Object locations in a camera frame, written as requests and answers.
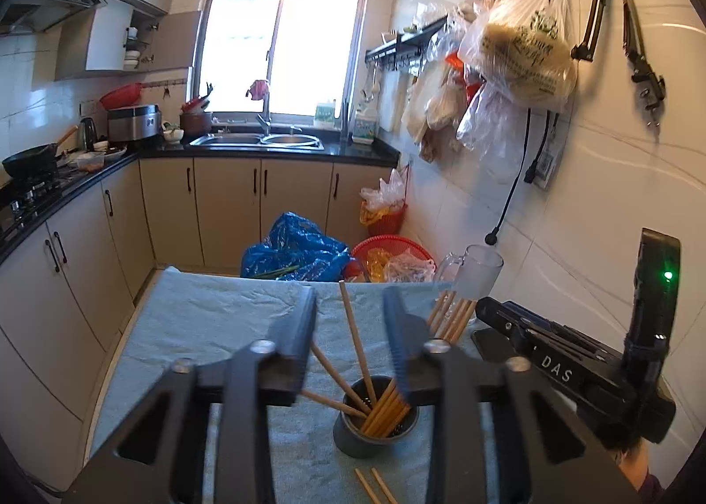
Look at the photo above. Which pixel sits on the steel double sink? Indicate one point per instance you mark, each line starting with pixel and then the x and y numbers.
pixel 256 140

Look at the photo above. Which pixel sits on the pink cloth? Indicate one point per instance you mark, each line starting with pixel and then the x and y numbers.
pixel 258 89

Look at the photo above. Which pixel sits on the bunch of wooden chopsticks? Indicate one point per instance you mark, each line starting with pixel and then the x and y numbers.
pixel 356 349

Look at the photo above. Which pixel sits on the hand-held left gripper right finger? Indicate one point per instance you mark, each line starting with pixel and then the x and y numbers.
pixel 394 327

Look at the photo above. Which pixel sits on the dark grey perforated utensil holder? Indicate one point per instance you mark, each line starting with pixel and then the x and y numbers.
pixel 358 440

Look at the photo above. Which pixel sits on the brown cooking pot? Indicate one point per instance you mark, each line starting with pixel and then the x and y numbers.
pixel 196 123

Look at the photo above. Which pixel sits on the black frying pan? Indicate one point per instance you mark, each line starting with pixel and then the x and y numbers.
pixel 30 162

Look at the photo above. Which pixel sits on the silver rice cooker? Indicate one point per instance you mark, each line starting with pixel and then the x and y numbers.
pixel 132 122

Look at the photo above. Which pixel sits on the steel kettle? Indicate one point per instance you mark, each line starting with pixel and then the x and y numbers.
pixel 88 133

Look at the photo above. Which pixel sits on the beige lower kitchen cabinets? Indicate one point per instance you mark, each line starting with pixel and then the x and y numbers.
pixel 226 206

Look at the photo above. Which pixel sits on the person's right forearm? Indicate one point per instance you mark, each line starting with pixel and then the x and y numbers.
pixel 634 473

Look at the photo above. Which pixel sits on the black gas stove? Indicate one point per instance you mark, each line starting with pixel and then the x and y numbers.
pixel 27 201

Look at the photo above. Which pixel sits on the green package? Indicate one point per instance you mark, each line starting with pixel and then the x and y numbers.
pixel 325 115

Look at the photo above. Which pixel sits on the clear food container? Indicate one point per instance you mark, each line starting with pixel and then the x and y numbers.
pixel 88 162

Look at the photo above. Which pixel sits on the small red basket with bags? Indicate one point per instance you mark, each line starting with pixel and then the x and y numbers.
pixel 383 212

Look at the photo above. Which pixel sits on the white power strip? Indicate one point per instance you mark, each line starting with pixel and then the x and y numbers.
pixel 546 165

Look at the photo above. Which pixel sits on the clear glass mug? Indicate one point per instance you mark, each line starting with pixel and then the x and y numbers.
pixel 477 272

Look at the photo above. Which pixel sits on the beige hanging bag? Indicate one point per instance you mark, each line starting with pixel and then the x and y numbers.
pixel 435 101

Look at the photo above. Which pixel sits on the white bowl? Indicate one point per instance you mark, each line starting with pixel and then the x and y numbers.
pixel 174 136

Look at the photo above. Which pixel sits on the grey-blue tablecloth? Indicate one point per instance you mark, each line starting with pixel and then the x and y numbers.
pixel 220 316

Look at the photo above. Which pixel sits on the plastic bag of dried noodles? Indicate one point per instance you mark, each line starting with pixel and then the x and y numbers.
pixel 524 52

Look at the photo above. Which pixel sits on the red plastic colander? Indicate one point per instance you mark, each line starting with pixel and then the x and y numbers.
pixel 121 96

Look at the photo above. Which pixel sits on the black kitchen countertop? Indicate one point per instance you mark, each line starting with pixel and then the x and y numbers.
pixel 364 151

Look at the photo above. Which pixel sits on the stacked white dishes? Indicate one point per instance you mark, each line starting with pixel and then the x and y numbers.
pixel 132 49

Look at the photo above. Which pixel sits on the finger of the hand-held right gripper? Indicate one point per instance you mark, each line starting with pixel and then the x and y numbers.
pixel 499 311
pixel 493 345

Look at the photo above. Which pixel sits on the dish soap bottle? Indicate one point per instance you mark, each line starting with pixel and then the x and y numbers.
pixel 365 126

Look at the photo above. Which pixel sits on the black hanging metal tool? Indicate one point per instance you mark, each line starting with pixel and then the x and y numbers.
pixel 640 41
pixel 598 2

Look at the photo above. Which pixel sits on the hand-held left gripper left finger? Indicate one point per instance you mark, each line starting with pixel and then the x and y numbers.
pixel 300 333

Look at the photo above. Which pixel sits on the black wall shelf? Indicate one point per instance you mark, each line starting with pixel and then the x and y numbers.
pixel 405 44

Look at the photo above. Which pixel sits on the large red plastic basket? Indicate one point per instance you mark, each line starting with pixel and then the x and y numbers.
pixel 386 250

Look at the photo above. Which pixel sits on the blue plastic bag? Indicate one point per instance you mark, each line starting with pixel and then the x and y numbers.
pixel 298 256

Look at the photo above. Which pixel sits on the steel faucet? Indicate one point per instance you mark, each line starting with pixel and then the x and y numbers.
pixel 266 112

